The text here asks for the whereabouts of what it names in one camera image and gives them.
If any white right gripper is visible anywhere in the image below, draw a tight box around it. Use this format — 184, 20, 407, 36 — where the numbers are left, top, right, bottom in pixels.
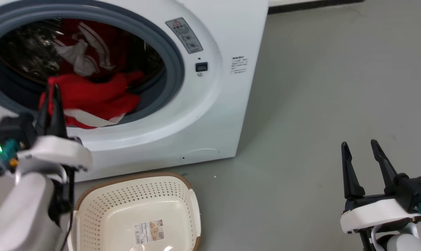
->
340, 139, 421, 234

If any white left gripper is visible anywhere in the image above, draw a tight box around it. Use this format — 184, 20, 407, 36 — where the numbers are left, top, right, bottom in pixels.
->
17, 83, 93, 172

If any steel washing machine drum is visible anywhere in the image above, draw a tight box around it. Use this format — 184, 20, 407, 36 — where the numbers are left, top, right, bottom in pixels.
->
0, 19, 166, 92

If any cream perforated laundry basket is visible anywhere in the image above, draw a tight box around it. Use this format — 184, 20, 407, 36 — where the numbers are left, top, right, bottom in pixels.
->
68, 172, 201, 251

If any white front-load washing machine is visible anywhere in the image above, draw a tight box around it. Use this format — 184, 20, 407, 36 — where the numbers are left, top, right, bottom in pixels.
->
0, 0, 269, 182

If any red garment with white hem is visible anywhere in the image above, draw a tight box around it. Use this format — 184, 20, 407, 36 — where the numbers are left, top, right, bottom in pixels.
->
39, 71, 144, 130

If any grey white cloth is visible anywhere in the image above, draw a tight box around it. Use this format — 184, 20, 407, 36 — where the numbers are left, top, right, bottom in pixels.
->
54, 39, 100, 77

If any red garment with white stripes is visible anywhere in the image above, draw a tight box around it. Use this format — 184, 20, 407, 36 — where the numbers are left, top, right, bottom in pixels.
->
53, 19, 131, 76

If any grey rubber door gasket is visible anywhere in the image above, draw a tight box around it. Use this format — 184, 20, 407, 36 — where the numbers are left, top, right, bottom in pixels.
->
0, 3, 185, 126

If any paper label with barcode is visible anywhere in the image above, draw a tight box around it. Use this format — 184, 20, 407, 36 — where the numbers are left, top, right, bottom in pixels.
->
133, 219, 165, 245

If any grey warning sticker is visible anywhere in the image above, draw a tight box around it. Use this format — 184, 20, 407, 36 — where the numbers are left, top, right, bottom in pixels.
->
165, 17, 204, 54

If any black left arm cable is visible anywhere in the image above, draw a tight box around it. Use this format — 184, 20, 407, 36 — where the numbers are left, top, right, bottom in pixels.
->
59, 167, 76, 251

